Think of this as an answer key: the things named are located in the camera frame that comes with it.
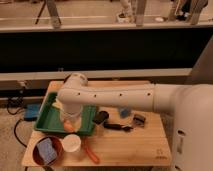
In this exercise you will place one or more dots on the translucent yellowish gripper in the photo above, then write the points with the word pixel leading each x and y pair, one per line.
pixel 75 121

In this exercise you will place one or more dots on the yellow apple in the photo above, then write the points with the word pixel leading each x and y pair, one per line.
pixel 68 127

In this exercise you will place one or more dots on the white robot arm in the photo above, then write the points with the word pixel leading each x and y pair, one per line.
pixel 191 106

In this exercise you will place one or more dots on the white paper cup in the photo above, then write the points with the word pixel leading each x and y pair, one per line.
pixel 71 143

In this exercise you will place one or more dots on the black small cup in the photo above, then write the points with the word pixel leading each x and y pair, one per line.
pixel 100 117

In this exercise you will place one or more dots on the green plastic tray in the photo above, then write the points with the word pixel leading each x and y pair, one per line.
pixel 49 118

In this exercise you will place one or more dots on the yellow banana peel toy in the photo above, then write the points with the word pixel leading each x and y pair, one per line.
pixel 56 104

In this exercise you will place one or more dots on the blue sponge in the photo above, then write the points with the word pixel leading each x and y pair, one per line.
pixel 46 151

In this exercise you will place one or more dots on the blue box on floor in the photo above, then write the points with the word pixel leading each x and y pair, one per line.
pixel 31 112

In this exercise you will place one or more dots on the brown bowl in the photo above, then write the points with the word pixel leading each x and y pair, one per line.
pixel 56 143

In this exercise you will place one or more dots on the blue crumpled cloth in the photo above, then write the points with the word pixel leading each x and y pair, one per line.
pixel 124 112

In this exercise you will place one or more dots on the small black clip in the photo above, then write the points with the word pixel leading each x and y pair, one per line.
pixel 139 120

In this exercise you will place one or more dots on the black handled tool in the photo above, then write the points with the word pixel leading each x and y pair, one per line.
pixel 117 127

